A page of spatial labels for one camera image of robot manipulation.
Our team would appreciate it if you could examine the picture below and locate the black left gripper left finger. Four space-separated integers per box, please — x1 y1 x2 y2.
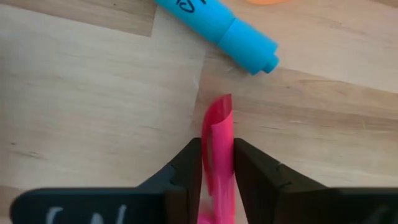
9 138 203 224

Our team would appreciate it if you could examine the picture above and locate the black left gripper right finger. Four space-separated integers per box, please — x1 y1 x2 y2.
233 138 398 224

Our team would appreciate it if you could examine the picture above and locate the large blue marker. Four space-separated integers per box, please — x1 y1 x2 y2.
154 0 280 76

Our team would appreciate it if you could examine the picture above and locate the orange translucent plastic bin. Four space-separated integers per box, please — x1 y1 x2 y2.
246 0 290 6

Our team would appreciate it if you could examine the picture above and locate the slim pink highlighter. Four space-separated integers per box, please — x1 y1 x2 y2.
197 93 236 224

